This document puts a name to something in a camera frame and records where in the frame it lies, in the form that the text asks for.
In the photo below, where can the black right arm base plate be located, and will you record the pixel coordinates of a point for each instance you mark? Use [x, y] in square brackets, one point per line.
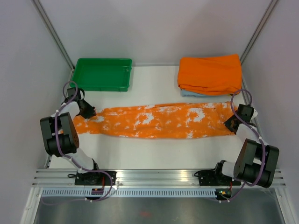
[212, 178]

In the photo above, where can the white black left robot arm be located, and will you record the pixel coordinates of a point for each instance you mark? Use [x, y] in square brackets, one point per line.
[60, 137]

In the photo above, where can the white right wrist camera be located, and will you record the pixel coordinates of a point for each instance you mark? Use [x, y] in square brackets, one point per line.
[255, 114]

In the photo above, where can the green plastic tray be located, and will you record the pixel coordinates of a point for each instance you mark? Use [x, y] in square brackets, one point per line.
[103, 74]

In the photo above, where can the orange white tie-dye trousers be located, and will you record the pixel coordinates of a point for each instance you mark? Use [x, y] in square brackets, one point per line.
[163, 121]

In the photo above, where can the folded plain orange trousers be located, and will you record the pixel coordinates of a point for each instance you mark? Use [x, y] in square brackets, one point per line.
[210, 76]

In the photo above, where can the aluminium mounting rail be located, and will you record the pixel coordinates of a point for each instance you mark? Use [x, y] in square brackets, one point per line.
[125, 178]

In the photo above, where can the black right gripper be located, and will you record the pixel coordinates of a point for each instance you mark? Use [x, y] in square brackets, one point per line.
[227, 123]

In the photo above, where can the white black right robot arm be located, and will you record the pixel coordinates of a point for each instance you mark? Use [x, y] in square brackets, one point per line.
[257, 160]

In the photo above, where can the white slotted cable duct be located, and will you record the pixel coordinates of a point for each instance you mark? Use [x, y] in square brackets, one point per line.
[127, 192]

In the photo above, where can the folded light blue cloth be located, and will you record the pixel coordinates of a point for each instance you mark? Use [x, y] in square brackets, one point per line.
[185, 93]

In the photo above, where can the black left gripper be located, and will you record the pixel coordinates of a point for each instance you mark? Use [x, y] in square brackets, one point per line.
[91, 112]

